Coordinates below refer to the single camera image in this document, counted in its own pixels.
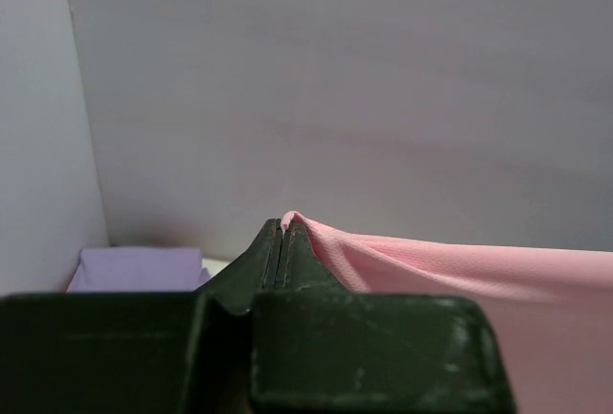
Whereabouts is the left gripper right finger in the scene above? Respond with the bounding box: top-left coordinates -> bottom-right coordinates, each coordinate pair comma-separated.
249,222 -> 515,413

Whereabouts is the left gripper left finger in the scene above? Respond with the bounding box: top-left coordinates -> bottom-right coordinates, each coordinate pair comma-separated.
1,219 -> 282,413

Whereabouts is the pink t shirt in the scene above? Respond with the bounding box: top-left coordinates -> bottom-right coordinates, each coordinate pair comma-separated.
281,210 -> 613,414

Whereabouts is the folded purple t shirt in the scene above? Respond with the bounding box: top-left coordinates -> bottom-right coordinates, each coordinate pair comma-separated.
67,246 -> 211,293

